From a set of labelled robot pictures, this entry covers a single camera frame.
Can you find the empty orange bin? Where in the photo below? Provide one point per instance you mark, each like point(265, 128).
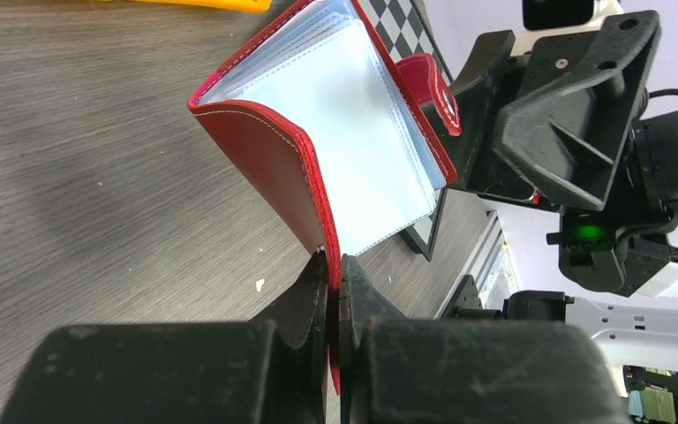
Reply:
point(246, 6)

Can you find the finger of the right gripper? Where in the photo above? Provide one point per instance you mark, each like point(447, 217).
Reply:
point(489, 80)

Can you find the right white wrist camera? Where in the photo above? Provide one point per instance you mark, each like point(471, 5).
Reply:
point(543, 18)

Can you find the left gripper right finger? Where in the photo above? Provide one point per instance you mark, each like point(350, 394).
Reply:
point(520, 364)

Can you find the red card holder wallet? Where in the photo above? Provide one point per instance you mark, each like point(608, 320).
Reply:
point(330, 130)

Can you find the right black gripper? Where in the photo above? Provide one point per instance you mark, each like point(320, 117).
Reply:
point(566, 139)

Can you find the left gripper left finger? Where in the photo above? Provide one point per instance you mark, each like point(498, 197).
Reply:
point(271, 368)

